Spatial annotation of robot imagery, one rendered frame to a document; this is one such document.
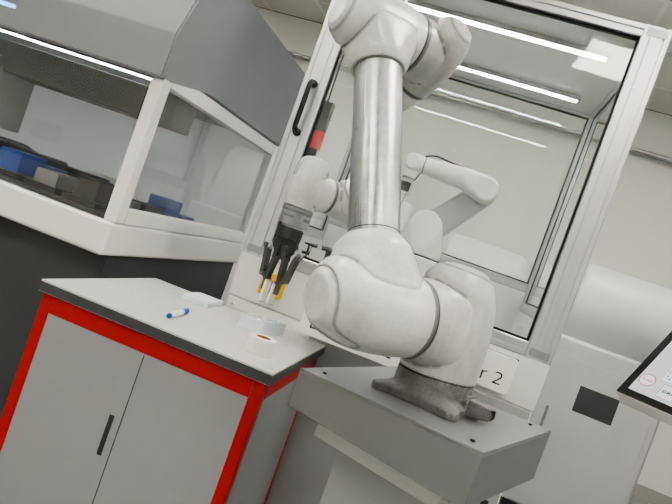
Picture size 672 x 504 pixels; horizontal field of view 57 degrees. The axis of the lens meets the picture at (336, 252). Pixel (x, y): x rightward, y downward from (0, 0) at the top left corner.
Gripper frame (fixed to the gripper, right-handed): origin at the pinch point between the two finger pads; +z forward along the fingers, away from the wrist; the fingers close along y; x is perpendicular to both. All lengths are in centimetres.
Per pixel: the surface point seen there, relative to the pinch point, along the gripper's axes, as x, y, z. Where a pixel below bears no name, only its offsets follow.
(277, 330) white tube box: 3.2, 5.2, 9.7
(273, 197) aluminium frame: 15.4, -19.5, -26.9
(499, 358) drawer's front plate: 36, 62, -4
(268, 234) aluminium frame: 16.1, -17.0, -15.0
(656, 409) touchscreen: 22, 104, -8
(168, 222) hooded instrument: 16, -58, -6
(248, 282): 15.8, -17.9, 2.0
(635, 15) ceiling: 210, 39, -193
